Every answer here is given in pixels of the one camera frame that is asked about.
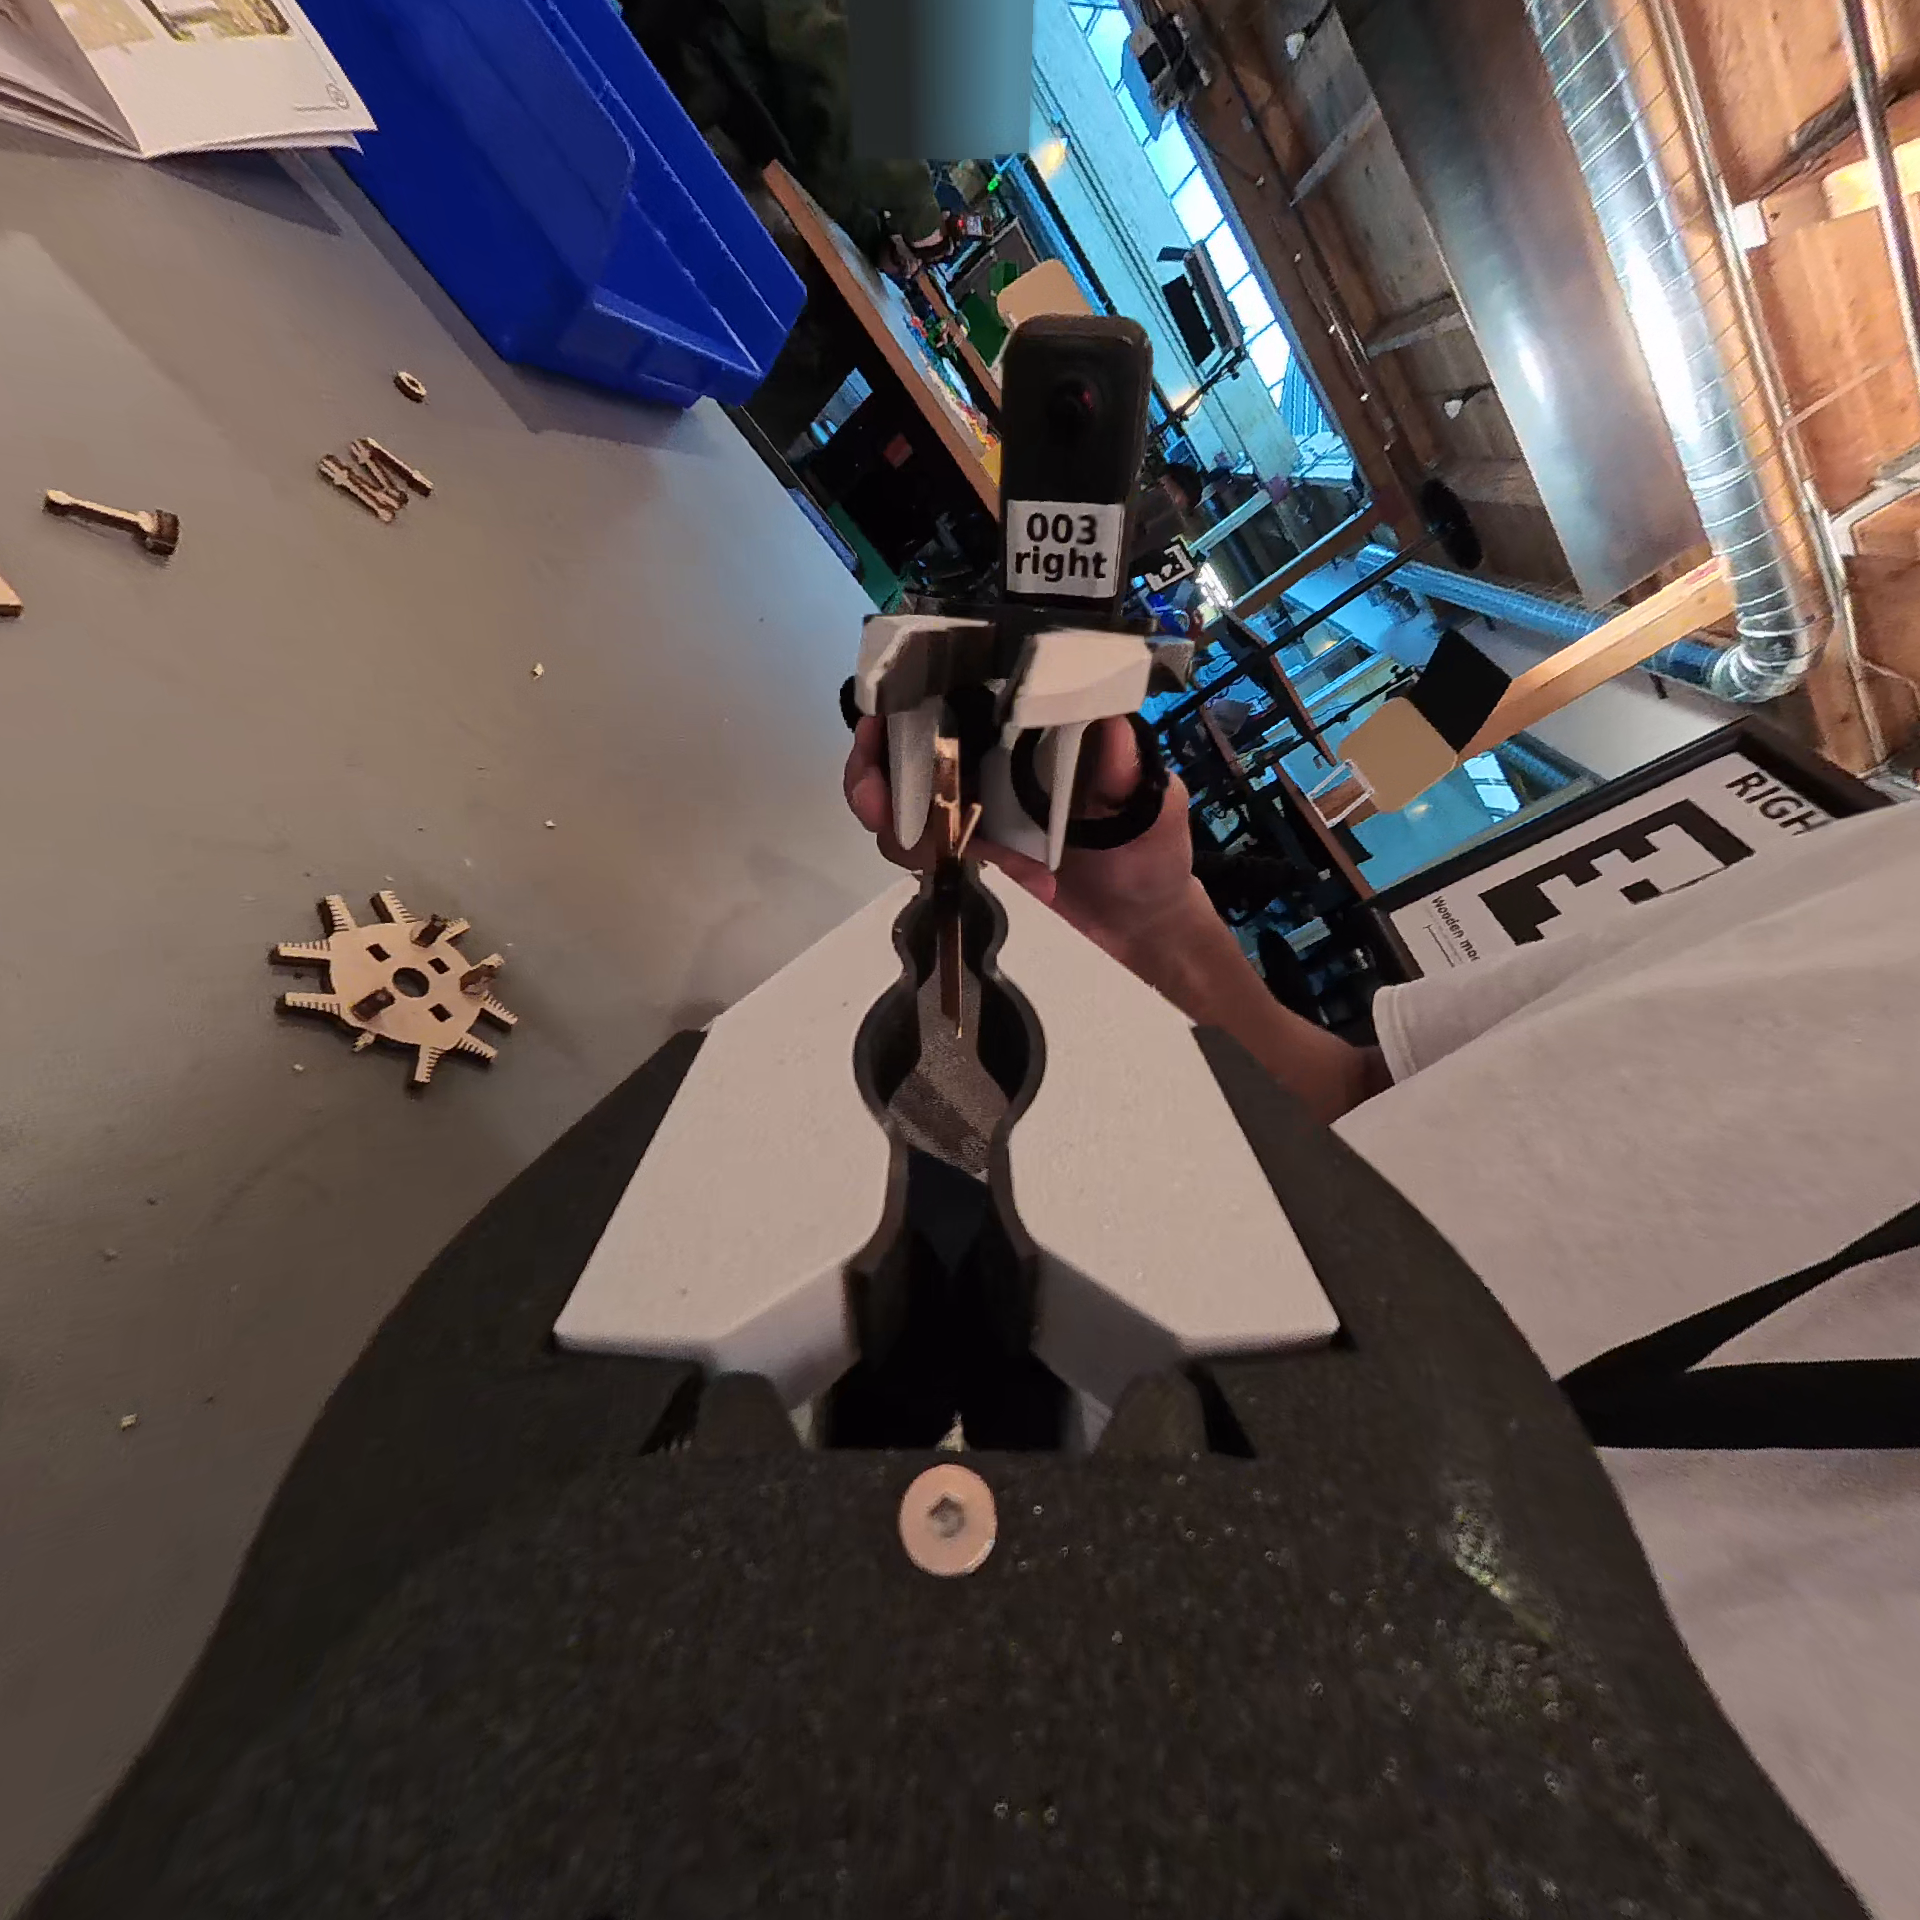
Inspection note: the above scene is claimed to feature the ribbed silver duct pipe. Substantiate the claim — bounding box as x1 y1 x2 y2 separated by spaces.
1522 0 1841 707

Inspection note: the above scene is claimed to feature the spoked wooden gear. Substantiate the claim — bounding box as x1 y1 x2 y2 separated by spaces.
268 888 525 1094

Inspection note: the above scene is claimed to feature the smooth grey metal duct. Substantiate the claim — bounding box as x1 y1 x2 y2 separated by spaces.
1320 0 1715 605

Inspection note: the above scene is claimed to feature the framed marker sign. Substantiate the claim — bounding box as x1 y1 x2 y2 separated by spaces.
1370 723 1895 987

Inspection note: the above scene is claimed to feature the black lanyard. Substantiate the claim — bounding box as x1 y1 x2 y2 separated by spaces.
1557 1200 1920 1452

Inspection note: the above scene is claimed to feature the person's right hand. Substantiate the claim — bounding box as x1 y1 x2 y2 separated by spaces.
842 719 1206 979

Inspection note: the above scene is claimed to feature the instruction booklet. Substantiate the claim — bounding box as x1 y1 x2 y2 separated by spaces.
0 0 378 161

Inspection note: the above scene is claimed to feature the slim wooden part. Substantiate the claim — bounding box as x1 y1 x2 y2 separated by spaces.
927 732 989 1040

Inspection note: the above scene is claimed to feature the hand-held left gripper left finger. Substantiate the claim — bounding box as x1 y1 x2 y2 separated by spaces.
553 873 940 1446

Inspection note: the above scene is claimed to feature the blue plastic bin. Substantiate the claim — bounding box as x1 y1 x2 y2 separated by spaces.
293 0 810 411

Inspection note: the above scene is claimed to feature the headed wooden pin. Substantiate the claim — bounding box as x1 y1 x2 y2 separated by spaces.
40 486 182 561

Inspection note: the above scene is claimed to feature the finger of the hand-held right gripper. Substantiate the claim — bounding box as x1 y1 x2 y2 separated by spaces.
999 632 1196 737
859 616 959 861

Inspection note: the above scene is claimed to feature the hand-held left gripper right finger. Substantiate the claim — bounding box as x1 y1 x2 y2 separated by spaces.
961 865 1343 1450

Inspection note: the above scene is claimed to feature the wooden ceiling beam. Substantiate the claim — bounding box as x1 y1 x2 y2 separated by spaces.
1479 567 1744 755

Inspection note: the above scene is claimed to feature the grey desk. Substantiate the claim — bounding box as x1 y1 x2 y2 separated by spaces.
0 124 962 1906

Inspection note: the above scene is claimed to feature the wooden workbench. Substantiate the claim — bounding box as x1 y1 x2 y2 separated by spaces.
761 157 1009 531

